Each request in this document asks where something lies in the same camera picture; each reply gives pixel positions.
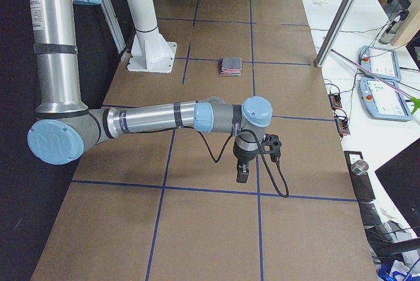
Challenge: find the aluminium frame post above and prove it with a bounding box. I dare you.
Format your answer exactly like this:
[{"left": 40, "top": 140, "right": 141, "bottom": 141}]
[{"left": 314, "top": 0, "right": 355, "bottom": 68}]

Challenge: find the black plate with metal knob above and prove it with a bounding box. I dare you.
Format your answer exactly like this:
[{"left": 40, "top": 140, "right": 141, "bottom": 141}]
[{"left": 344, "top": 150, "right": 375, "bottom": 203}]

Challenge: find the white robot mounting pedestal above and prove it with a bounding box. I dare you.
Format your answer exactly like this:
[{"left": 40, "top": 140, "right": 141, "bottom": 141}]
[{"left": 127, "top": 0, "right": 177, "bottom": 74}]

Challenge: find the metal grabber stick green tip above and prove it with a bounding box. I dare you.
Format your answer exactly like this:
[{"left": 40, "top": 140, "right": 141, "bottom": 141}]
[{"left": 330, "top": 49, "right": 420, "bottom": 114}]

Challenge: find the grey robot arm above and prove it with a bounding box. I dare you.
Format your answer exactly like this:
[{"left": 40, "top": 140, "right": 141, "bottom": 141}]
[{"left": 27, "top": 0, "right": 282, "bottom": 183}]

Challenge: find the far teach pendant tablet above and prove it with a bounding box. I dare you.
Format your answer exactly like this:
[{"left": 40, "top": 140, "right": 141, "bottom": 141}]
[{"left": 359, "top": 45, "right": 402, "bottom": 81}]

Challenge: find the teach pendant tablet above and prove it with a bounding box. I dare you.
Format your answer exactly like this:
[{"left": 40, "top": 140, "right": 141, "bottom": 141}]
[
  {"left": 359, "top": 45, "right": 402, "bottom": 81},
  {"left": 359, "top": 77, "right": 413, "bottom": 121}
]

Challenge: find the pink towel with white edge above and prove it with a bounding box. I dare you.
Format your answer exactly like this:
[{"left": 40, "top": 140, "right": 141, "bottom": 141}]
[{"left": 220, "top": 57, "right": 242, "bottom": 76}]

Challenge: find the near teach pendant tablet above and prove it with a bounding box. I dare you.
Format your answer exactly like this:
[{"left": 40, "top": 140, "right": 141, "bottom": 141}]
[{"left": 359, "top": 77, "right": 413, "bottom": 121}]

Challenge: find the orange black connector board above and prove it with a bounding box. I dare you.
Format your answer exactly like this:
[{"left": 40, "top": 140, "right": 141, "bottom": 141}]
[
  {"left": 334, "top": 115, "right": 350, "bottom": 137},
  {"left": 328, "top": 93, "right": 342, "bottom": 110}
]

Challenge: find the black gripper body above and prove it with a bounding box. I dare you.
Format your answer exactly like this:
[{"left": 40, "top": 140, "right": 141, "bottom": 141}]
[{"left": 233, "top": 133, "right": 282, "bottom": 166}]

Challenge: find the black monitor corner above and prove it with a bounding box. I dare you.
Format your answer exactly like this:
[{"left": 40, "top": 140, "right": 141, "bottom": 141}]
[{"left": 375, "top": 139, "right": 420, "bottom": 236}]

